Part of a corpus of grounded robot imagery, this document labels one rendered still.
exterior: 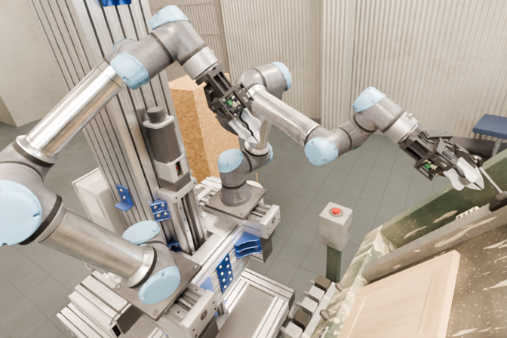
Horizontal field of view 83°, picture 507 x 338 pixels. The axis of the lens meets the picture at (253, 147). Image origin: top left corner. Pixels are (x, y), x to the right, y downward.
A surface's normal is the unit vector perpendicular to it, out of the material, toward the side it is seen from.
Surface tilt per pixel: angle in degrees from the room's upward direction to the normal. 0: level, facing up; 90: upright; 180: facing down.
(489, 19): 90
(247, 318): 0
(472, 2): 90
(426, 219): 90
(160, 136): 90
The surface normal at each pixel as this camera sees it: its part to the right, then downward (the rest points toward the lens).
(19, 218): 0.46, 0.28
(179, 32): 0.33, 0.09
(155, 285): 0.59, 0.44
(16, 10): 0.85, 0.18
